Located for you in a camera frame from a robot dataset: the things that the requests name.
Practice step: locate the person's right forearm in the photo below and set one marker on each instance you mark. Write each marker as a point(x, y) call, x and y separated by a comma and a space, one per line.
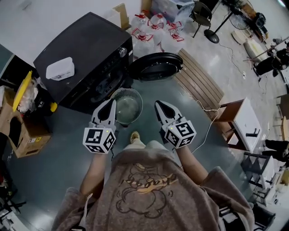
point(189, 164)

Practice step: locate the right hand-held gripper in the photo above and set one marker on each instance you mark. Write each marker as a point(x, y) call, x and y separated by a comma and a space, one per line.
point(180, 134)

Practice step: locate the black washing machine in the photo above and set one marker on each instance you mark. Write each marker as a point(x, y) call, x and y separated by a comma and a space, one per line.
point(85, 49)

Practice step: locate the black standing fan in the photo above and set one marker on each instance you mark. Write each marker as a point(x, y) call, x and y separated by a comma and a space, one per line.
point(212, 36)

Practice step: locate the flat cardboard sheet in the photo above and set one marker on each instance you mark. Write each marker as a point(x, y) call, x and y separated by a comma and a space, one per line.
point(122, 14)

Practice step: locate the brown wooden slatted board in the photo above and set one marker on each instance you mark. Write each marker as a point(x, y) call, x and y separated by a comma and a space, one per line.
point(198, 81)

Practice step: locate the white round laundry basket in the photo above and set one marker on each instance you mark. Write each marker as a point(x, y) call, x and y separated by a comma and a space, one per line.
point(128, 106)

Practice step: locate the open cardboard box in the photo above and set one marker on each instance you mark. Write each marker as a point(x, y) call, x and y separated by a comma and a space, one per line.
point(27, 137)

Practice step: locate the cream cushion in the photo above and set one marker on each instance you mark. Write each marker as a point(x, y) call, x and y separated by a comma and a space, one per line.
point(254, 48)

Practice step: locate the white topped wooden table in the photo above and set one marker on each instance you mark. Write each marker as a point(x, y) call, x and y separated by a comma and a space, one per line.
point(246, 119)

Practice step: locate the white plastic lidded box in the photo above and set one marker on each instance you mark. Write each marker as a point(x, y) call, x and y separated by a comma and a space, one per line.
point(60, 68)

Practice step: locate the clear plastic bag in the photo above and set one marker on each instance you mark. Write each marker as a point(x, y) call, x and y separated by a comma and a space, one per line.
point(171, 9)

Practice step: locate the beige shoe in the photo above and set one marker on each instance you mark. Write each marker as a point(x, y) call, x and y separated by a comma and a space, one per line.
point(135, 136)

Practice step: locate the white power strip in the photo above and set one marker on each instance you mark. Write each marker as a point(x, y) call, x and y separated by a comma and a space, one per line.
point(244, 75)

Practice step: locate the group of clear water jugs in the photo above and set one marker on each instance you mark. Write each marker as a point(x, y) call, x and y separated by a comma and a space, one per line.
point(146, 42)

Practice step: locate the person's left forearm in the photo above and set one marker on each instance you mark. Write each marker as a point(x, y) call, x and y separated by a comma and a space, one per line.
point(94, 171)

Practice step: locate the round black machine door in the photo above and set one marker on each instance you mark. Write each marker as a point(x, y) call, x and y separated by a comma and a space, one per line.
point(158, 65)

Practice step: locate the brown printed sweater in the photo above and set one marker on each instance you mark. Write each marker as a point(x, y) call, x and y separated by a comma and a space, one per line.
point(146, 196)

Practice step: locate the black chair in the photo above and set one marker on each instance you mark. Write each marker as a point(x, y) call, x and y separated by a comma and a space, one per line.
point(202, 13)

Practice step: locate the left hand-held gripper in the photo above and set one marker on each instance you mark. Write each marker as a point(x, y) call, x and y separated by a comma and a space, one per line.
point(96, 137)

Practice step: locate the black yellow lidded toolbox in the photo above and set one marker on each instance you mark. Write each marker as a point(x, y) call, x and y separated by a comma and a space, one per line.
point(43, 99)

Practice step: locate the grey trousers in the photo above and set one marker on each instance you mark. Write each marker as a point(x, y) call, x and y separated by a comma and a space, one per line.
point(155, 145)

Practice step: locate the black metal frame rack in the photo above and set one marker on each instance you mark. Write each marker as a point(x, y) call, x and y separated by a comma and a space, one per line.
point(259, 173)

